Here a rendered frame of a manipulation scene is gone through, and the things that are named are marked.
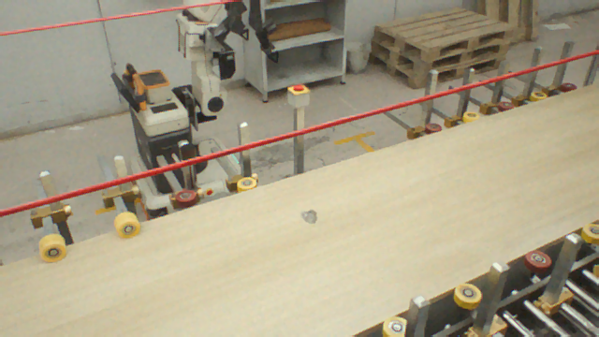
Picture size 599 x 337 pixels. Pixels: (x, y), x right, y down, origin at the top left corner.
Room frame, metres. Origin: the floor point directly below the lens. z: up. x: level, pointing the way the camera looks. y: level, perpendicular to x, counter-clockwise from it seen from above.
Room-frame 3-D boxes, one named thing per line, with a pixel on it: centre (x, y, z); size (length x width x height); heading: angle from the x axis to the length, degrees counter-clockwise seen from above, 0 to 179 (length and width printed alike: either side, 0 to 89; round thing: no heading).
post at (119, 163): (1.56, 0.67, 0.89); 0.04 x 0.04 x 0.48; 28
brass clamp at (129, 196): (1.55, 0.69, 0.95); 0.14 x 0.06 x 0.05; 118
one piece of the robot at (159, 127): (2.72, 0.83, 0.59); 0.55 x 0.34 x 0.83; 28
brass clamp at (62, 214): (1.44, 0.91, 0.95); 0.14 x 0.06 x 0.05; 118
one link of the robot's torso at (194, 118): (2.90, 0.63, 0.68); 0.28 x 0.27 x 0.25; 28
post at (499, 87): (2.51, -1.09, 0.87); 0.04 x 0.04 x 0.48; 28
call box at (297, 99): (1.92, 0.00, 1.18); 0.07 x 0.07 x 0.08; 28
